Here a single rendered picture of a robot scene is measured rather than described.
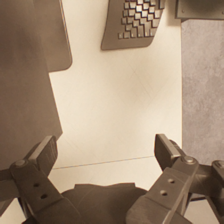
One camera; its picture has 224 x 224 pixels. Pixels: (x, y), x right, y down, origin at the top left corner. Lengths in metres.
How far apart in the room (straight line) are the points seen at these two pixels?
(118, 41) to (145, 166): 0.45
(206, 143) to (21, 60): 1.61
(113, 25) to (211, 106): 1.23
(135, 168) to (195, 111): 0.98
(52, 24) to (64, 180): 0.55
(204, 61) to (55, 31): 1.18
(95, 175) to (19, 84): 0.50
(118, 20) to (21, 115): 0.38
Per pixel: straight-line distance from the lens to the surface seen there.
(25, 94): 0.29
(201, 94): 1.52
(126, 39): 0.52
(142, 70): 0.55
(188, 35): 1.43
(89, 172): 0.68
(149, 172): 0.70
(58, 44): 0.54
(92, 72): 0.54
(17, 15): 0.33
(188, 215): 1.80
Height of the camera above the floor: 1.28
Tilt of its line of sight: 72 degrees down
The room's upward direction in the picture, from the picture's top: 175 degrees clockwise
